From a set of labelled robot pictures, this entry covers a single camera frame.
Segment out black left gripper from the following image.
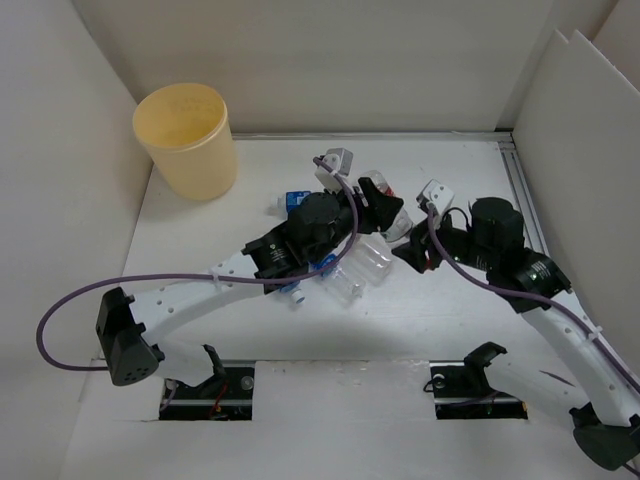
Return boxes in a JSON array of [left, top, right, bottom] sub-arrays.
[[309, 179, 399, 266]]

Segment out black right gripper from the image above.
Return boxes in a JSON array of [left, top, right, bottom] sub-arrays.
[[391, 208, 497, 273]]

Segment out red label water bottle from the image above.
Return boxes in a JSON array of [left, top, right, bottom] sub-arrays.
[[358, 170, 413, 244]]

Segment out clear jar metal lid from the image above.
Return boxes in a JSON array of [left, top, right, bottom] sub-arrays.
[[347, 235, 393, 285]]

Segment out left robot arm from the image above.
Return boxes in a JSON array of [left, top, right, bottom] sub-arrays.
[[96, 177, 404, 397]]

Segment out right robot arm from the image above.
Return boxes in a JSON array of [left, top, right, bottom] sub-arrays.
[[393, 194, 639, 471]]

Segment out yellow plastic bin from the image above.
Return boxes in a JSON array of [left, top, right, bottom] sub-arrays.
[[132, 83, 238, 201]]

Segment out middle blue label bottle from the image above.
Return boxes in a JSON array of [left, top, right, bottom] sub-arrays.
[[311, 253, 366, 308]]

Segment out horizontal blue label bottle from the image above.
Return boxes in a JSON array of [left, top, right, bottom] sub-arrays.
[[268, 190, 311, 216]]

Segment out left blue label bottle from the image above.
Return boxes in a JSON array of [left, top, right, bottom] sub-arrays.
[[276, 281, 306, 307]]

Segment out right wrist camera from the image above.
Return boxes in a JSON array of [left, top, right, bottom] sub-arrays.
[[416, 179, 455, 219]]

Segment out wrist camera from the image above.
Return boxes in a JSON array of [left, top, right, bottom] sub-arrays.
[[314, 148, 353, 192], [416, 179, 455, 219]]

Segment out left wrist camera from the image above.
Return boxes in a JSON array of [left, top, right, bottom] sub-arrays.
[[314, 148, 353, 192]]

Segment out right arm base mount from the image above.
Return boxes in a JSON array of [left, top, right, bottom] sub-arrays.
[[423, 342, 528, 420]]

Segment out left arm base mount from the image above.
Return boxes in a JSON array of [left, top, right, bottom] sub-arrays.
[[159, 345, 256, 422]]

